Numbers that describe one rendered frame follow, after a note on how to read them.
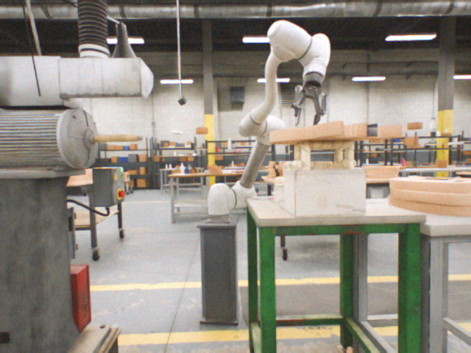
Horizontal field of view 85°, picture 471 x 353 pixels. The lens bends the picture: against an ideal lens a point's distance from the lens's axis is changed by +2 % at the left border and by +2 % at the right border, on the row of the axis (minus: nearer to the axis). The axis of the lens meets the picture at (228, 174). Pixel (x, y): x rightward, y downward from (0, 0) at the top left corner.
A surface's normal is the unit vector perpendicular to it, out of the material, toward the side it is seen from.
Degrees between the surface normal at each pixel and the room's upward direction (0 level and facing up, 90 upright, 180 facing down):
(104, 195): 90
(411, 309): 90
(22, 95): 90
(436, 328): 90
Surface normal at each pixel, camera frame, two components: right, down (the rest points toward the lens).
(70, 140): 0.89, 0.07
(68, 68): 0.03, 0.05
